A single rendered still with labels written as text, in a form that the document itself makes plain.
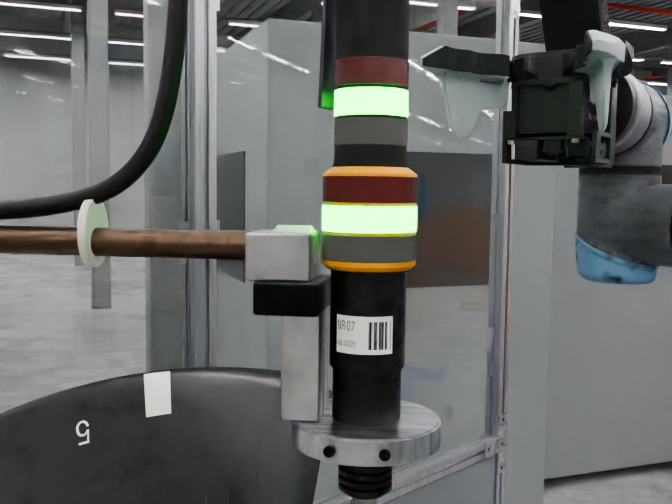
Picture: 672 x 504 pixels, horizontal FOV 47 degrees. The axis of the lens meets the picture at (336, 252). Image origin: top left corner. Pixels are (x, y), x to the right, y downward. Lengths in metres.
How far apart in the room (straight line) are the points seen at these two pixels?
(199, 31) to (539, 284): 2.54
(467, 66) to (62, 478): 0.38
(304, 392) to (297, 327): 0.03
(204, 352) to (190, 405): 0.67
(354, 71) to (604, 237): 0.45
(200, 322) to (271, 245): 0.83
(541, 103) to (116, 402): 0.37
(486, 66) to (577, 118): 0.07
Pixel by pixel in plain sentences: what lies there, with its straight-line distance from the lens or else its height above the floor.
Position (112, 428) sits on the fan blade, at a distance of 0.52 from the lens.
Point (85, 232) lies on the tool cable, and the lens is 0.38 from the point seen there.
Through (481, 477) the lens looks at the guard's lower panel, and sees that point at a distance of 1.87.
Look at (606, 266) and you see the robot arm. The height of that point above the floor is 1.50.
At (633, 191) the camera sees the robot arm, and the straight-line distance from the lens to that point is 0.76.
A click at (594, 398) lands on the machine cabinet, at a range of 4.45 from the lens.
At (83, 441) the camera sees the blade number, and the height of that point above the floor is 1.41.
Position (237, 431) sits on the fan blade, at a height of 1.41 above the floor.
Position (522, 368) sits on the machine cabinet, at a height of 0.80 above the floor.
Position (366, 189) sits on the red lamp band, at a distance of 0.33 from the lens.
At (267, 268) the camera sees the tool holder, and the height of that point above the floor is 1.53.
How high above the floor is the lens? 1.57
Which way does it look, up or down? 5 degrees down
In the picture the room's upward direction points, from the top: 1 degrees clockwise
